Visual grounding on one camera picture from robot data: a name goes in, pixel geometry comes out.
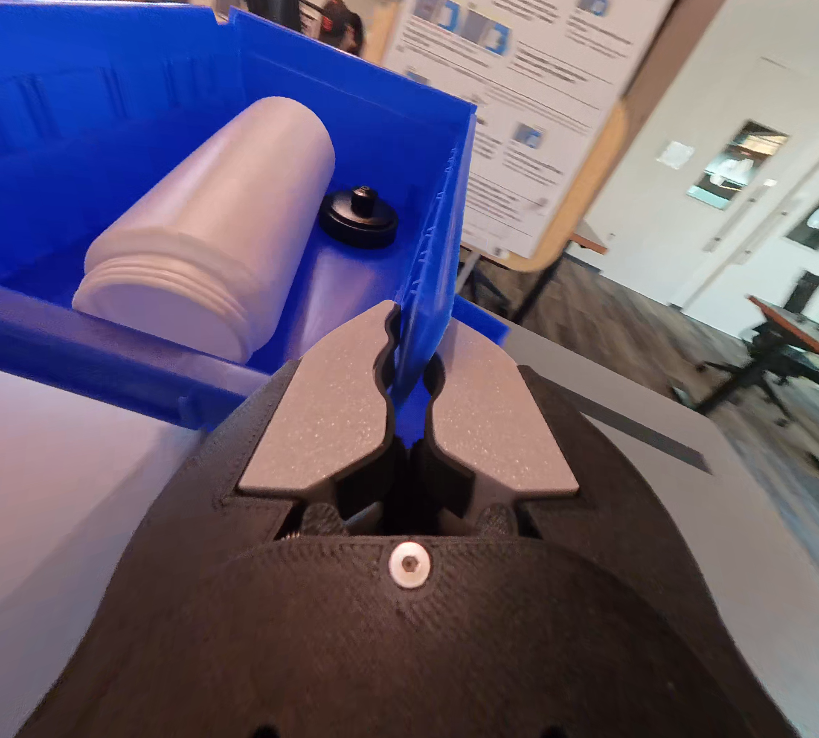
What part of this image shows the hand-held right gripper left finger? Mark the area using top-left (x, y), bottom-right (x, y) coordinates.
top-left (238, 299), bottom-right (401, 494)

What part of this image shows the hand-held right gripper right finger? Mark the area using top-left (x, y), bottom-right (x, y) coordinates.
top-left (412, 319), bottom-right (581, 505)

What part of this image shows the black bottle lid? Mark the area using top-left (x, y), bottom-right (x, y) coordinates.
top-left (318, 184), bottom-right (399, 250)

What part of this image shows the white plastic bottle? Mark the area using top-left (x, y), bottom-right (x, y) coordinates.
top-left (72, 97), bottom-right (337, 363)

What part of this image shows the blue plastic bin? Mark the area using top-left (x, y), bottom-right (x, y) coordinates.
top-left (0, 0), bottom-right (509, 451)

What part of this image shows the black office chair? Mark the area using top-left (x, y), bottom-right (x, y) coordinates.
top-left (694, 328), bottom-right (794, 425)

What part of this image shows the wood-top office desk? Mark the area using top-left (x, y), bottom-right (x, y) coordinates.
top-left (749, 295), bottom-right (819, 355)

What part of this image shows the black desk monitor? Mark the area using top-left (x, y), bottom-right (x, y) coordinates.
top-left (784, 271), bottom-right (819, 313)

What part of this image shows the instruction sign stand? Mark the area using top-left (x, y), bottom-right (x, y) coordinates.
top-left (380, 0), bottom-right (717, 304)

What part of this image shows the white wall sign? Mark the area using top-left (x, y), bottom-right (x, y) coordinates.
top-left (656, 139), bottom-right (695, 171)

